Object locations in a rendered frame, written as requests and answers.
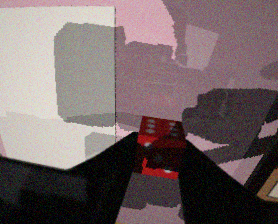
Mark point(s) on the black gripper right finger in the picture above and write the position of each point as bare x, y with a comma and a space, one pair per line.
211, 196

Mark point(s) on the red die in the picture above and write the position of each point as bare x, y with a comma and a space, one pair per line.
160, 147

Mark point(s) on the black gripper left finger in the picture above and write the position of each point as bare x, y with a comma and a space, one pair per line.
90, 192

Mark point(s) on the beige and green board game track with arrows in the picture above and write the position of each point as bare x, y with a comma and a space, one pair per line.
266, 177

